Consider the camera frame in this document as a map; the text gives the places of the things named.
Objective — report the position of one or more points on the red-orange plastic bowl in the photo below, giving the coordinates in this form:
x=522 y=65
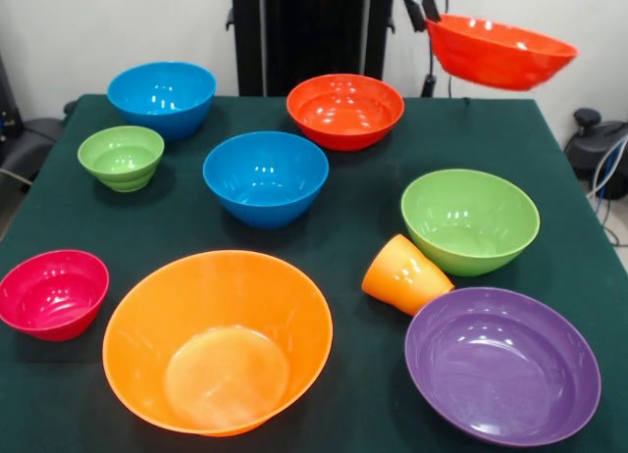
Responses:
x=495 y=61
x=343 y=129

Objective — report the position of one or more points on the dark green tablecloth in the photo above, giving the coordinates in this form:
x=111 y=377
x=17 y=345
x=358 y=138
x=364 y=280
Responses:
x=368 y=188

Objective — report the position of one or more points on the large green plastic bowl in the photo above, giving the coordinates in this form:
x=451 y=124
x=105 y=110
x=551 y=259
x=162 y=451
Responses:
x=466 y=217

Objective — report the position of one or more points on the black wheeled base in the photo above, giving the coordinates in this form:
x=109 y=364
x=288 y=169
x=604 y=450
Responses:
x=29 y=144
x=589 y=149

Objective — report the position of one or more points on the blue plastic bowl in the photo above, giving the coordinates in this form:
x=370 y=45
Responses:
x=162 y=115
x=265 y=208

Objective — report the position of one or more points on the orange plastic cup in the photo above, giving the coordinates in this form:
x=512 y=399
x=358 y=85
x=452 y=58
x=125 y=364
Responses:
x=402 y=281

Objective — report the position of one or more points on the small green plastic bowl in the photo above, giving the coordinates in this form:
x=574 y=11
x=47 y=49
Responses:
x=120 y=178

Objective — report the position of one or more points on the purple plastic bowl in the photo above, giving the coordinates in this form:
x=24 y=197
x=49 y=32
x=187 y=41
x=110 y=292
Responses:
x=500 y=365

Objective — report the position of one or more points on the large orange plastic bowl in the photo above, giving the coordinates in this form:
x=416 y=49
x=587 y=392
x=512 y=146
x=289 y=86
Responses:
x=216 y=325

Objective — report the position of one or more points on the pink plastic bowl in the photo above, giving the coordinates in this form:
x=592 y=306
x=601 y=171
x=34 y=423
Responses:
x=54 y=296

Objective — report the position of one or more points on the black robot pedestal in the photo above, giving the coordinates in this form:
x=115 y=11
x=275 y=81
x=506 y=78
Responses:
x=304 y=31

